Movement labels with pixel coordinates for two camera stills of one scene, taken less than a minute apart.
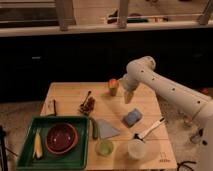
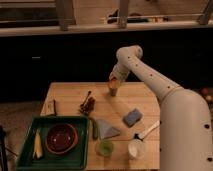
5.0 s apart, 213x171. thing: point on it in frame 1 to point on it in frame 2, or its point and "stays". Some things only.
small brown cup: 113,91 stays
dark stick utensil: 55,112 stays
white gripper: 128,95 to 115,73
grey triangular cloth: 105,130 stays
